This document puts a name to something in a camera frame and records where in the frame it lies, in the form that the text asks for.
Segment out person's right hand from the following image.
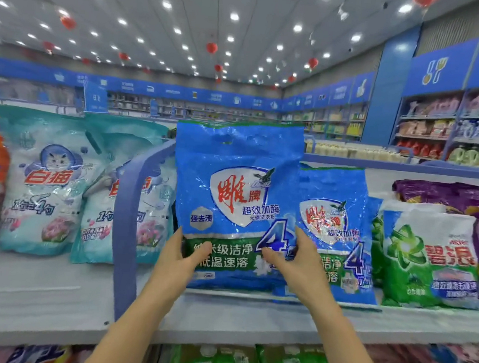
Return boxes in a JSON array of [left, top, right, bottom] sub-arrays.
[[258, 225, 340, 309]]

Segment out person's left hand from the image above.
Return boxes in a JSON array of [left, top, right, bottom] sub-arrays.
[[149, 226, 216, 308]]

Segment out teal Baimao bag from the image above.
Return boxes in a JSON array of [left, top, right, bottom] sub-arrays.
[[69, 111, 184, 273]]

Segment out blue detergent bag green band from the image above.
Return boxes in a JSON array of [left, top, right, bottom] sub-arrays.
[[283, 161, 389, 309], [163, 115, 309, 299]]

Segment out clear green-print detergent bag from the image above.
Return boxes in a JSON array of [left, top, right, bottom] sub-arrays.
[[364, 196, 449, 292]]

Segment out white green detergent bag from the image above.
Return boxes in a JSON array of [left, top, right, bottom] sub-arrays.
[[379, 207, 479, 315]]

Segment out grey shelf with blue frame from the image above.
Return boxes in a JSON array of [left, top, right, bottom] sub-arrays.
[[0, 120, 479, 363]]

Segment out person's right forearm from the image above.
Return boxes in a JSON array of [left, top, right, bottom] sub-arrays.
[[299, 289, 402, 363]]

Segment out person's left forearm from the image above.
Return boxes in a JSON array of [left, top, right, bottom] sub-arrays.
[[81, 283, 193, 363]]

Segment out row of pale bottles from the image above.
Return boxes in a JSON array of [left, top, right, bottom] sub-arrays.
[[304, 139, 379, 162]]

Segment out small blue hanging sign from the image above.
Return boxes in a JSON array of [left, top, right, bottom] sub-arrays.
[[81, 80, 112, 115]]

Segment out hanging red lanterns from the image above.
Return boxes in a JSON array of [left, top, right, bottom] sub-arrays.
[[36, 0, 440, 99]]

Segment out blue sign with utensil icons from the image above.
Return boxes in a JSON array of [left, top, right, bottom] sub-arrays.
[[401, 34, 479, 105]]

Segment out ceiling spotlights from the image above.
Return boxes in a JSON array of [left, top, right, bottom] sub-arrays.
[[0, 0, 415, 78]]

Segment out far wall racks with goods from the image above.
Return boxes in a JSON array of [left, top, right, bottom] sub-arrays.
[[0, 70, 368, 148]]

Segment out blue wall sign band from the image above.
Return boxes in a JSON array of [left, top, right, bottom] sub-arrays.
[[0, 40, 375, 123]]

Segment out wall rack with pink goods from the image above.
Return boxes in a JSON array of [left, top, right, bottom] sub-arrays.
[[390, 76, 479, 172]]

